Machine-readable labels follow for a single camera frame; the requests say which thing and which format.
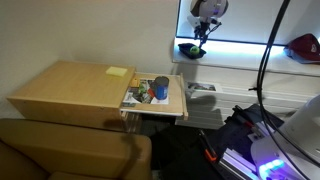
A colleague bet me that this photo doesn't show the white ribbed radiator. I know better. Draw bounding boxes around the white ribbed radiator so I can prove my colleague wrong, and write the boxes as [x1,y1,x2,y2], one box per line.
[174,77,320,131]

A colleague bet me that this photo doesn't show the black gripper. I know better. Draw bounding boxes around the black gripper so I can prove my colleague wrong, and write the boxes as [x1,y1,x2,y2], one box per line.
[187,14,222,49]

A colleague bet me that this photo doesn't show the small photo card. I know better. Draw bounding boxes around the small photo card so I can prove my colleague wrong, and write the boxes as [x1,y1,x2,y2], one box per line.
[185,81,224,94]

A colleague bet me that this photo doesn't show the black plastic tray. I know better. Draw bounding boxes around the black plastic tray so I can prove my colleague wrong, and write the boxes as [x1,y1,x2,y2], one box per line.
[177,42,207,61]

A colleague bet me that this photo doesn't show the blue tin can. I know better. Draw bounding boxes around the blue tin can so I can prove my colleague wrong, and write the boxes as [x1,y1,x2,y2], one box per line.
[153,75,171,101]

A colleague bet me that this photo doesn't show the black hanging robot cable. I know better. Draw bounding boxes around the black hanging robot cable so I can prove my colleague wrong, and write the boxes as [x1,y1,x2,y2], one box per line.
[248,0,320,168]

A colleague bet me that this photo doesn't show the light wooden cabinet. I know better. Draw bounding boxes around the light wooden cabinet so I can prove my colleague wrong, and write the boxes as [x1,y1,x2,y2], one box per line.
[6,59,137,133]

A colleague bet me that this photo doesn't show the orange black bar clamp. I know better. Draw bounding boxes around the orange black bar clamp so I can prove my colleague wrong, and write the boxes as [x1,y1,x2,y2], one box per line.
[232,105,258,130]
[199,129,218,163]

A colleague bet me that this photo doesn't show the brown leather sofa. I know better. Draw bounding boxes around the brown leather sofa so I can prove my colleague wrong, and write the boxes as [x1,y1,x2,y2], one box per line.
[0,118,153,180]

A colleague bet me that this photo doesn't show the yellow sponge pad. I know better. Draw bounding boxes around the yellow sponge pad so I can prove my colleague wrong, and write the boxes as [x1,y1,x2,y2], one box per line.
[105,66,129,78]

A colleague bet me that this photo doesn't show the aluminium extrusion profile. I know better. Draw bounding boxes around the aluminium extrusion profile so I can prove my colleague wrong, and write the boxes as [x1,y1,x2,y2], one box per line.
[218,148,262,180]

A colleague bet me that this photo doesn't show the maroon baseball cap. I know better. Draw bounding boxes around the maroon baseball cap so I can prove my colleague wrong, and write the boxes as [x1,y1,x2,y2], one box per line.
[287,33,320,63]

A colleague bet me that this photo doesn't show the small orange box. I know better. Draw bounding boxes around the small orange box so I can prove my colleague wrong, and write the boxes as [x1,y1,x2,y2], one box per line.
[129,77,141,89]

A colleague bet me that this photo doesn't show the white windowsill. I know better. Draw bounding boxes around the white windowsill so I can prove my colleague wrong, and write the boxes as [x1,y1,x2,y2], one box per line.
[172,37,320,78]

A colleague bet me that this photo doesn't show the printed colourful magazine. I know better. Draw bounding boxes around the printed colourful magazine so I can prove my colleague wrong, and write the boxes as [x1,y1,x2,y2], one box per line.
[121,78,170,106]

